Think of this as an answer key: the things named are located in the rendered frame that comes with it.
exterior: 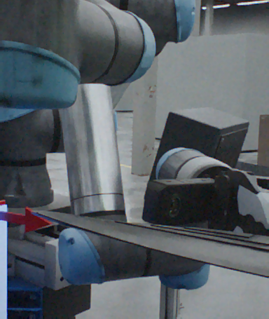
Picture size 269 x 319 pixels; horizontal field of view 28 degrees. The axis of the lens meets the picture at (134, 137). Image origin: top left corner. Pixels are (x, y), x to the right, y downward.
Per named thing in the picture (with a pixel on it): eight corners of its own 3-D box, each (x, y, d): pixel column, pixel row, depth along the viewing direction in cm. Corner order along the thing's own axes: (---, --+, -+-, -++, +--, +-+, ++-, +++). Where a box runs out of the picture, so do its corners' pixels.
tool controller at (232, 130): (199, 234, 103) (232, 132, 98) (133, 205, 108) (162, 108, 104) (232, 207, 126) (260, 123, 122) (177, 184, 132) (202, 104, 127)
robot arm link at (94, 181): (44, -63, 77) (79, 286, 63) (115, -53, 81) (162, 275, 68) (27, -19, 87) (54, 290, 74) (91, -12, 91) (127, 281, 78)
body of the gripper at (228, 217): (306, 186, 56) (256, 166, 67) (230, 178, 54) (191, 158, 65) (293, 256, 56) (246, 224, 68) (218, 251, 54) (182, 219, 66)
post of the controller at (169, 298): (173, 322, 101) (177, 221, 98) (158, 318, 102) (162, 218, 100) (178, 315, 103) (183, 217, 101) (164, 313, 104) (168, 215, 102)
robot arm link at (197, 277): (127, 278, 78) (129, 205, 77) (193, 269, 83) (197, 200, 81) (150, 299, 71) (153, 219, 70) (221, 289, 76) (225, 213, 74)
